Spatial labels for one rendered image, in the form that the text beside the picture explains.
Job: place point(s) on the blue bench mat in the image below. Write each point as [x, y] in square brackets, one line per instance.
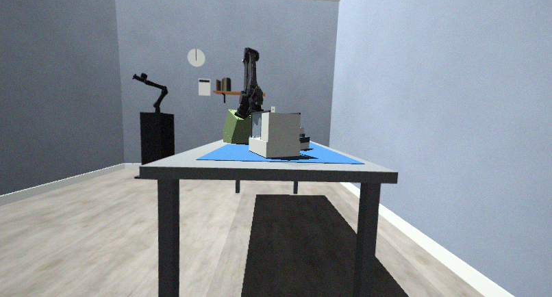
[313, 154]

